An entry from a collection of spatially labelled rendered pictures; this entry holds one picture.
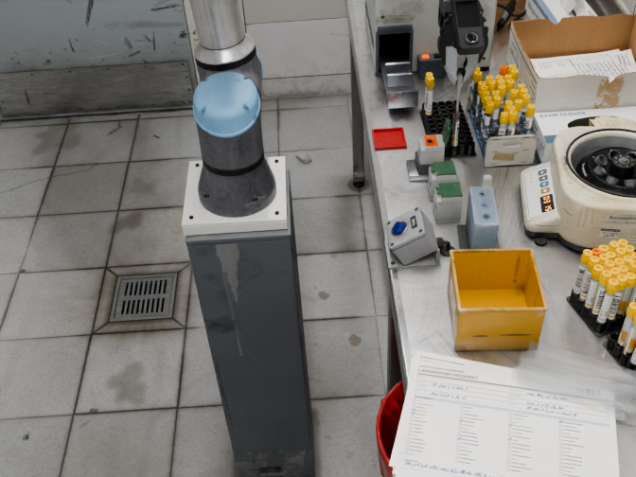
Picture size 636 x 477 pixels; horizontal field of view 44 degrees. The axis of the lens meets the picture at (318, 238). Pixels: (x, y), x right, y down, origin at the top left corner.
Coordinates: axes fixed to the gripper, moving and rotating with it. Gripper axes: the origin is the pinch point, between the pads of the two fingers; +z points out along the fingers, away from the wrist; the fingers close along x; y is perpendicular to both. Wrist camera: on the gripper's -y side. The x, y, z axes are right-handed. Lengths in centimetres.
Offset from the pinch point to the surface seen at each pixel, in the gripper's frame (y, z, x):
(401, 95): 15.4, 12.3, 8.8
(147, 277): 59, 105, 87
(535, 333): -53, 13, -3
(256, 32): 164, 74, 47
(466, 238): -26.9, 16.5, 2.7
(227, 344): -21, 48, 50
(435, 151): -7.4, 11.1, 5.3
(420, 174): -7.8, 16.1, 8.1
